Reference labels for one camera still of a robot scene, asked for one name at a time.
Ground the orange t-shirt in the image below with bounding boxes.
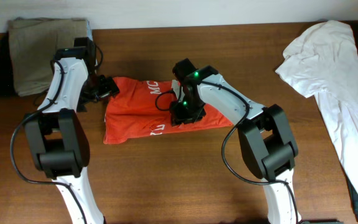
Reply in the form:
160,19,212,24
103,77,232,144

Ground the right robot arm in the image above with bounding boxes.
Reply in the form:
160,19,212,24
169,58,301,223

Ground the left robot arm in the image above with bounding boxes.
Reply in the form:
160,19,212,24
21,37,119,223

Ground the folded light blue garment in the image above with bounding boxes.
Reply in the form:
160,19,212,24
86,20,93,40

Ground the folded olive green garment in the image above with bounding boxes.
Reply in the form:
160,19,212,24
8,18,87,96

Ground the folded black garment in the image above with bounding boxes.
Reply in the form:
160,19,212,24
0,33,17,97

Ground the white shirt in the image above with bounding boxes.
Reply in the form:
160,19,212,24
276,21,358,194

